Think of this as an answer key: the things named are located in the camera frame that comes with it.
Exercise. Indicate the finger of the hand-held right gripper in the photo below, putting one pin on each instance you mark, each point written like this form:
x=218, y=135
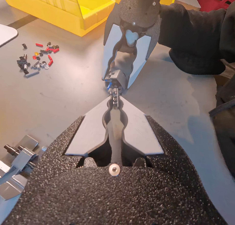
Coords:
x=110, y=39
x=142, y=52

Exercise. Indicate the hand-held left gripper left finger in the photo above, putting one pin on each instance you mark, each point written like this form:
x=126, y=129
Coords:
x=88, y=135

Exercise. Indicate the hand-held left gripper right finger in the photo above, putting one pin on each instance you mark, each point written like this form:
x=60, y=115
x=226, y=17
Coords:
x=141, y=135

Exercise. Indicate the grey toy eye module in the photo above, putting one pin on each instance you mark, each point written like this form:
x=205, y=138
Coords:
x=119, y=76

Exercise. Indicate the large grey toy part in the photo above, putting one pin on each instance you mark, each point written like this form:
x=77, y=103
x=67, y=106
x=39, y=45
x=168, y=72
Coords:
x=116, y=100

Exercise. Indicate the blue toy pin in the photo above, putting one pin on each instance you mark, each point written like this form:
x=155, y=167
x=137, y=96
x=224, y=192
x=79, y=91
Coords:
x=109, y=85

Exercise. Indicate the pile of small toy pieces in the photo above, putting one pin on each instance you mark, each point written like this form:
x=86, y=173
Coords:
x=50, y=60

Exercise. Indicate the person's right forearm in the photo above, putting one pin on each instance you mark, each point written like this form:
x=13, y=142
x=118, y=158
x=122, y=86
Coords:
x=192, y=35

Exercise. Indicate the grey desk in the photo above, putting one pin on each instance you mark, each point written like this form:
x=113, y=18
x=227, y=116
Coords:
x=73, y=91

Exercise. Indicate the grey toy plate assembly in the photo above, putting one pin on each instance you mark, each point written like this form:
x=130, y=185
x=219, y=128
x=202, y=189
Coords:
x=20, y=158

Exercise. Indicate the white wooden book stand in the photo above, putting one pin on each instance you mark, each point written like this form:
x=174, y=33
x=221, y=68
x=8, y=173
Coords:
x=7, y=34

